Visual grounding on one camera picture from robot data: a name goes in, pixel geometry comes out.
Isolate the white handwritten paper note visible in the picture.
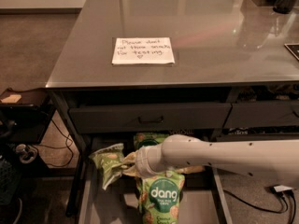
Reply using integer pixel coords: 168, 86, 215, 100
112, 37, 175, 65

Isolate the rear green Dang chip bag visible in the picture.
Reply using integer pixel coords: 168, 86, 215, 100
134, 133, 168, 149

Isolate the green jalapeno chip bag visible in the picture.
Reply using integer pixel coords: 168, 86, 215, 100
89, 143, 124, 190

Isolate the dark grey drawer cabinet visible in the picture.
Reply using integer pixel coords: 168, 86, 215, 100
47, 0, 299, 224

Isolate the black floor cable left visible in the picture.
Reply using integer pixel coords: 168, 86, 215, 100
31, 119, 76, 169

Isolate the grey power strip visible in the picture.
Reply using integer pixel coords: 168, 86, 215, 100
270, 185, 292, 193

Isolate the black card on counter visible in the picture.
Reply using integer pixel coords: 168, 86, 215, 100
285, 44, 299, 61

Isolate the tan sticky note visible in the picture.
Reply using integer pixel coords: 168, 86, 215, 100
1, 94, 21, 104

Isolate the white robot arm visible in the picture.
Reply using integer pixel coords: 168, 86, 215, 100
130, 134, 299, 188

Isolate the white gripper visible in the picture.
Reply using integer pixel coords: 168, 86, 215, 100
122, 145, 165, 178

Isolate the green dang chip bag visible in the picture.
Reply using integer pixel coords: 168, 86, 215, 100
136, 171, 185, 224
134, 133, 168, 149

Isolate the right middle drawer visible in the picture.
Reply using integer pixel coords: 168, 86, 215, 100
216, 133, 299, 142

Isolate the brown cracker snack bag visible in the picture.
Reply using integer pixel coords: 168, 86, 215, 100
169, 129, 206, 175

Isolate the top right drawer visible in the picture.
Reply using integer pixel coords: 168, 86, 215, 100
225, 101, 299, 129

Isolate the open middle drawer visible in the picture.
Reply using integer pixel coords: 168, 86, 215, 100
78, 133, 234, 224

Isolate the front green Dang chip bag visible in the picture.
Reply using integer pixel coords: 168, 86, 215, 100
136, 171, 185, 224

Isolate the round metal caster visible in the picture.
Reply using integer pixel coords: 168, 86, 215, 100
16, 144, 37, 164

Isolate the black power cable right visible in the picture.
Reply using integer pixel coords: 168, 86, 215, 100
223, 189, 297, 224

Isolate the black side cart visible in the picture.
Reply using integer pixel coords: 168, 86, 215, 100
0, 88, 56, 177

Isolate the top left drawer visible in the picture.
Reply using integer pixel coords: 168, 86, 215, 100
69, 103, 231, 133

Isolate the dark plastic crate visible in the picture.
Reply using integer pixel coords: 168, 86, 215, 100
0, 156, 21, 205

